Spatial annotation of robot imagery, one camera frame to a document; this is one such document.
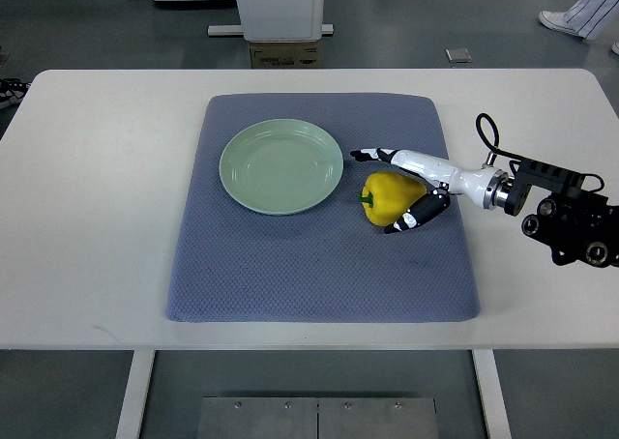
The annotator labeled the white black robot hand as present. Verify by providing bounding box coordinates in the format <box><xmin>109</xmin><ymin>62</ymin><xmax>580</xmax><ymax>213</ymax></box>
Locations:
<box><xmin>350</xmin><ymin>148</ymin><xmax>509</xmax><ymax>234</ymax></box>

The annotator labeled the yellow bell pepper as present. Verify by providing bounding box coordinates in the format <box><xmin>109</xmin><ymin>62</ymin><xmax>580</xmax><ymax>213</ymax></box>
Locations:
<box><xmin>358</xmin><ymin>171</ymin><xmax>427</xmax><ymax>226</ymax></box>

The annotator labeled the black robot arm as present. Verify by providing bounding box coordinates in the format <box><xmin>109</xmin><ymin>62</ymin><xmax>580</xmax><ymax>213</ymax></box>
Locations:
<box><xmin>476</xmin><ymin>113</ymin><xmax>618</xmax><ymax>268</ymax></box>

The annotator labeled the light green plate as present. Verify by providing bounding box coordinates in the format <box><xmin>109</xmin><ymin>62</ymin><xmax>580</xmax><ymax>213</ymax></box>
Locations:
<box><xmin>219</xmin><ymin>119</ymin><xmax>343</xmax><ymax>216</ymax></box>

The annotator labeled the blue-grey quilted mat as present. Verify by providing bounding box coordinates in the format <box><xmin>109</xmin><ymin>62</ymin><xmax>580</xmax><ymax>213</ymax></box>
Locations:
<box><xmin>166</xmin><ymin>93</ymin><xmax>480</xmax><ymax>323</ymax></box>

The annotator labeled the striped trouser leg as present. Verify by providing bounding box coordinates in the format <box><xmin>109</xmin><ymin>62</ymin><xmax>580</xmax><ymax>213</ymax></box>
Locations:
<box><xmin>565</xmin><ymin>0</ymin><xmax>618</xmax><ymax>40</ymax></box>

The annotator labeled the cardboard box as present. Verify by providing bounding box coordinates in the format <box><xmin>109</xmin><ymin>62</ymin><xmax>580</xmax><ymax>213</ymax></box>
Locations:
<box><xmin>250</xmin><ymin>42</ymin><xmax>320</xmax><ymax>70</ymax></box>

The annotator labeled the right white table leg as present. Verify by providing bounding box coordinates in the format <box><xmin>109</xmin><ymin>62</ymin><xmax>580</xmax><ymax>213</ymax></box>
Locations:
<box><xmin>472</xmin><ymin>349</ymin><xmax>513</xmax><ymax>439</ymax></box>

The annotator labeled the white table leg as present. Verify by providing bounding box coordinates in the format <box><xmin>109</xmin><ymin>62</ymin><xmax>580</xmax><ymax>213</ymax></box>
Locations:
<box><xmin>472</xmin><ymin>349</ymin><xmax>513</xmax><ymax>439</ymax></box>
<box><xmin>115</xmin><ymin>349</ymin><xmax>156</xmax><ymax>439</ymax></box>

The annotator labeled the left white table leg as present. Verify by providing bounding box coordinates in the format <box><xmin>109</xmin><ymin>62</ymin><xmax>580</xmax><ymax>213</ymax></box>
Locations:
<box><xmin>115</xmin><ymin>349</ymin><xmax>156</xmax><ymax>439</ymax></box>

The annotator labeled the black white sneaker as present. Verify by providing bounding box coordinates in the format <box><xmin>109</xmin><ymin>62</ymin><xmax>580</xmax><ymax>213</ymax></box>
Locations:
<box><xmin>0</xmin><ymin>78</ymin><xmax>31</xmax><ymax>109</ymax></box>

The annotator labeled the white pedestal column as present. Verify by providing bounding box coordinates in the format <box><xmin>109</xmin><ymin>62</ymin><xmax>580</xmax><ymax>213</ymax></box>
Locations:
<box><xmin>207</xmin><ymin>0</ymin><xmax>335</xmax><ymax>43</ymax></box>

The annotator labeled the metal base plate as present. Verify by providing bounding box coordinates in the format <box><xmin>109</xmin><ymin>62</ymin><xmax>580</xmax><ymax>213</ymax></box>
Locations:
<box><xmin>197</xmin><ymin>396</ymin><xmax>439</xmax><ymax>438</ymax></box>

